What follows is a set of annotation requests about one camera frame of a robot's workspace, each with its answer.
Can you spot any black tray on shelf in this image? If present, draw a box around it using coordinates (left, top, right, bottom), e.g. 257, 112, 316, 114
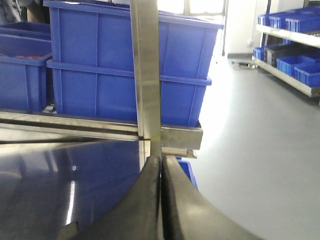
264, 43, 315, 67

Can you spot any blue crate with red bags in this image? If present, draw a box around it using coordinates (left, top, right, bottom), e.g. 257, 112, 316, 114
0, 22, 52, 112

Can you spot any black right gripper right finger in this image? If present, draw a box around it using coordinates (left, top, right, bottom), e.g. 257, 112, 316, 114
161, 155, 260, 240

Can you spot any blue shelf bin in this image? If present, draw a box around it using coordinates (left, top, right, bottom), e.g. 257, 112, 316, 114
276, 55, 318, 78
285, 14, 320, 33

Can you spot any large blue crate right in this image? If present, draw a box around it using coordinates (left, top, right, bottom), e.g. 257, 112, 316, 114
44, 0, 223, 127

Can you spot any blue shelf bin upper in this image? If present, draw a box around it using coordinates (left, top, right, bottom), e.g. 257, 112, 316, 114
285, 14, 320, 33

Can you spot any blue shelf bin lower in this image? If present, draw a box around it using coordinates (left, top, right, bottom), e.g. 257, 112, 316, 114
276, 55, 318, 78

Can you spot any stainless steel rack frame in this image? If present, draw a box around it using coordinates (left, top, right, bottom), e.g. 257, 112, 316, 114
0, 0, 203, 159

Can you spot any metal storage shelf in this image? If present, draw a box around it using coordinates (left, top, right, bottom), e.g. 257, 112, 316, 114
252, 0, 320, 98

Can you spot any brake pad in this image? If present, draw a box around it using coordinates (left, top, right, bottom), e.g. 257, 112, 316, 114
56, 221, 79, 240

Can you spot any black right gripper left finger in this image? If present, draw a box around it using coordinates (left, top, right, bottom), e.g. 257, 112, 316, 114
72, 156, 161, 240

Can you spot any blue bin under table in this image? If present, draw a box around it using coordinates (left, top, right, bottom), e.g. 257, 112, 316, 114
176, 157, 198, 189

